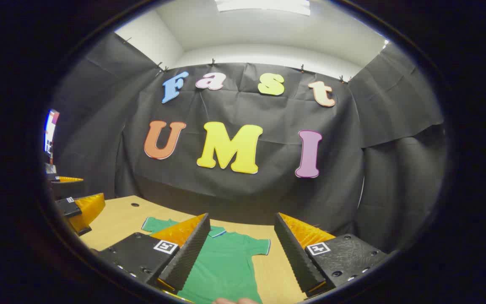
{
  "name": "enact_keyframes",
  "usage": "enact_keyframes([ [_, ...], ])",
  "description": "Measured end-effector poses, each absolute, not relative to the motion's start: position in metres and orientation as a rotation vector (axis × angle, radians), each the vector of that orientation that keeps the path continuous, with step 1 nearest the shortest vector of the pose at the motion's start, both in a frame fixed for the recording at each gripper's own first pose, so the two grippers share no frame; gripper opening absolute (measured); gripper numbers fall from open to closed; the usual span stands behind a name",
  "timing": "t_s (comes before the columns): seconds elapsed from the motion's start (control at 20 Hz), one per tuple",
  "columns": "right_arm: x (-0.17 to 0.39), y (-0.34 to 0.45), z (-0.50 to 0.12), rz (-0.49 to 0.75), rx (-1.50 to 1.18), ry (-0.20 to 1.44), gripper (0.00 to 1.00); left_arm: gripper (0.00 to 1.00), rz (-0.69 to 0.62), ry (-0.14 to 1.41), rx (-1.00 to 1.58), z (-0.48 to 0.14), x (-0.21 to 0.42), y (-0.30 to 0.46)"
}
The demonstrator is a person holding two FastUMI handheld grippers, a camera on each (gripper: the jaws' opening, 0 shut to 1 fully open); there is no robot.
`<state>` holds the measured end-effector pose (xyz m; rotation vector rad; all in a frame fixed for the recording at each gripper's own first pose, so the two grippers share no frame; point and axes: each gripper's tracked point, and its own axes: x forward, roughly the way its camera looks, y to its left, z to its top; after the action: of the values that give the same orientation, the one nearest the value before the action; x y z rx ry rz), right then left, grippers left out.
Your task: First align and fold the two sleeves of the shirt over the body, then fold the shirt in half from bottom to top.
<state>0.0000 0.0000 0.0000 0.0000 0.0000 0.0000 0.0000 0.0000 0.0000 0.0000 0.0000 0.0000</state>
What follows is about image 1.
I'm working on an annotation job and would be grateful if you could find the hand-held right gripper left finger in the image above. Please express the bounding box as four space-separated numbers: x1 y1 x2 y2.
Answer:
95 213 211 296

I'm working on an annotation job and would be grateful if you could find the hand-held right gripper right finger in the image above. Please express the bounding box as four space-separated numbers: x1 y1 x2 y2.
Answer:
273 212 397 298

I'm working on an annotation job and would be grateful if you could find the green T-shirt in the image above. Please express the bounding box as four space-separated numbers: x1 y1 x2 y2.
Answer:
142 217 271 304

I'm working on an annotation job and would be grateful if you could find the computer monitor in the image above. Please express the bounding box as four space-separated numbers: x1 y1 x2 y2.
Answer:
44 109 60 156

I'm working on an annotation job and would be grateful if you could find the black backdrop cloth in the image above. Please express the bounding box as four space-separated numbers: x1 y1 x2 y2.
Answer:
47 32 448 254

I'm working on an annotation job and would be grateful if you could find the ceiling light panel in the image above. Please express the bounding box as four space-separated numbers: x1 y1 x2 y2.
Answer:
214 0 311 16

